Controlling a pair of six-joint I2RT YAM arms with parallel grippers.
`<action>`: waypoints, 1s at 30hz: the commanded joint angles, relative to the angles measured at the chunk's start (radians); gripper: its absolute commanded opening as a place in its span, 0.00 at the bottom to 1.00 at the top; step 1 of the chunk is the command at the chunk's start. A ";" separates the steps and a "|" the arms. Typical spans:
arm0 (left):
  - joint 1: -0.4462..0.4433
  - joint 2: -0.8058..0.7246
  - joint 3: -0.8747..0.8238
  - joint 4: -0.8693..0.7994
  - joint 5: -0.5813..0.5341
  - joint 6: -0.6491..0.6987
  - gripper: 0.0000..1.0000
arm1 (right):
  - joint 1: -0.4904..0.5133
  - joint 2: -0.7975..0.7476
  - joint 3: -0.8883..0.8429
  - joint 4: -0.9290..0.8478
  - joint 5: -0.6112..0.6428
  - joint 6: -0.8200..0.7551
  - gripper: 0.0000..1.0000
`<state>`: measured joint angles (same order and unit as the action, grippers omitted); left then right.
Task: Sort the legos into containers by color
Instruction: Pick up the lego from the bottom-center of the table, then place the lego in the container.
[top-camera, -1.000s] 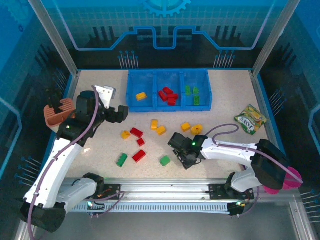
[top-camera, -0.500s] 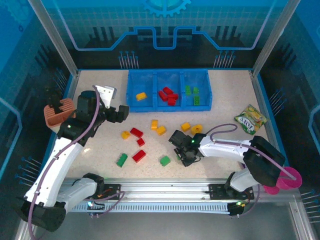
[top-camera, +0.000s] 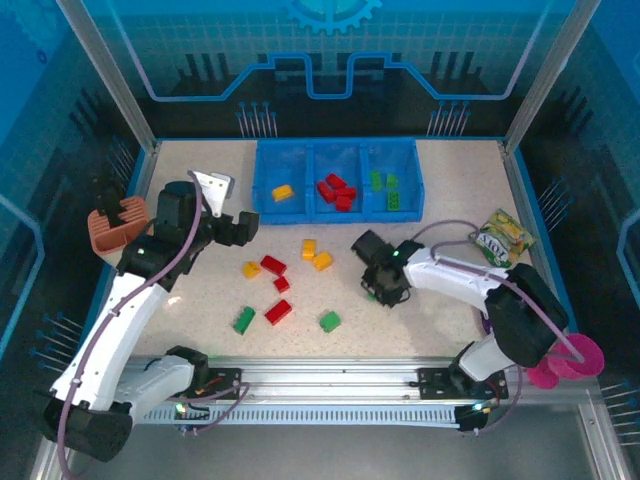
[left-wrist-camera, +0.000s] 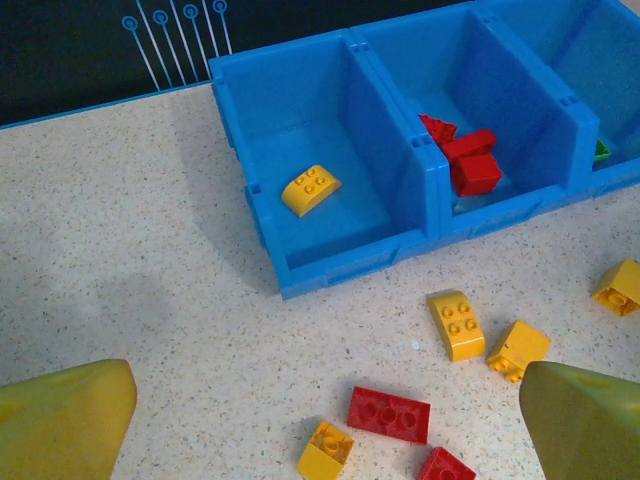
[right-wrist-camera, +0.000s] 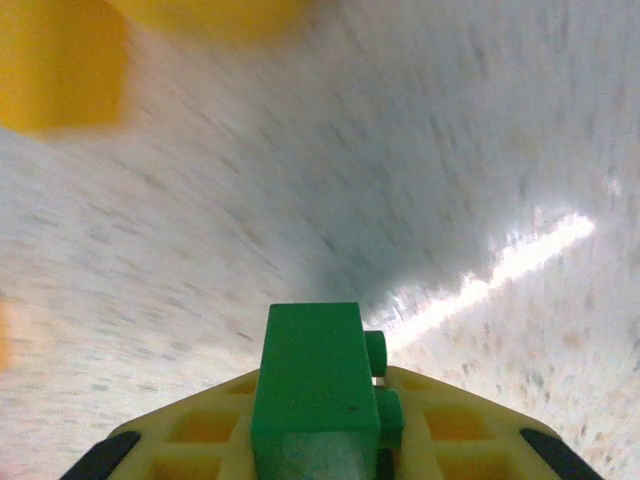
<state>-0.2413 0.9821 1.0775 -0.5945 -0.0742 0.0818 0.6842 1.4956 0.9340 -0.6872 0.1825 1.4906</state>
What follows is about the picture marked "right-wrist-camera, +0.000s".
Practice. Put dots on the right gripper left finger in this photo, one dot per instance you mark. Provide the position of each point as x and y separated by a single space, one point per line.
235 405

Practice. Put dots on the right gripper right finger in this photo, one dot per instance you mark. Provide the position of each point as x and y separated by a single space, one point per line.
450 400

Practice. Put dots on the green lego brick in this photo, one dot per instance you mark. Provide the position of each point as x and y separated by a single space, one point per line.
315 380

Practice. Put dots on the yellow lego brick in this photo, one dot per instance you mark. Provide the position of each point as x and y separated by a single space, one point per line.
55 65
220 17

